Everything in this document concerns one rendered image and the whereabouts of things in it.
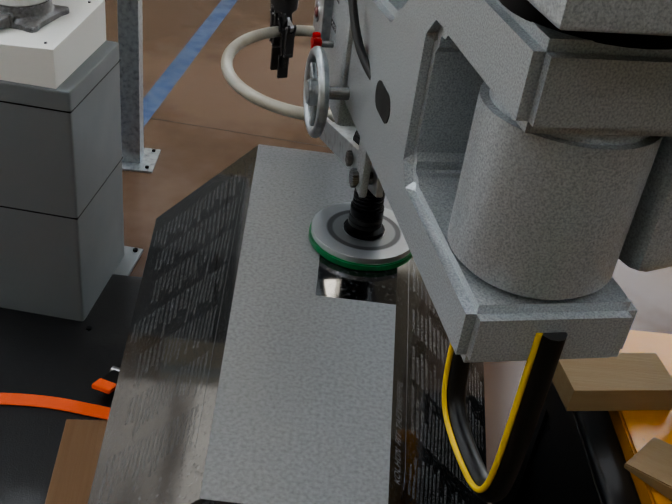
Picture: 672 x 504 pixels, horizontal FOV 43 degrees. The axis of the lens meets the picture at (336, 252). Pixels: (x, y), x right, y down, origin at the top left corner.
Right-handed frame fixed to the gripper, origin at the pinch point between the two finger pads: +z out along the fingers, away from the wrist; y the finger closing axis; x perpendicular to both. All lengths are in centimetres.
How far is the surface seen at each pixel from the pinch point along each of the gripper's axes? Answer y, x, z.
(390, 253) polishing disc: 95, -16, -8
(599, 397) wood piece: 137, 4, -4
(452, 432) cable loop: 145, -34, -20
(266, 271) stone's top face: 91, -40, -6
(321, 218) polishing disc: 80, -24, -7
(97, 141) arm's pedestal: -19, -48, 30
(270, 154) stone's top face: 47, -22, -2
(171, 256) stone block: 60, -49, 12
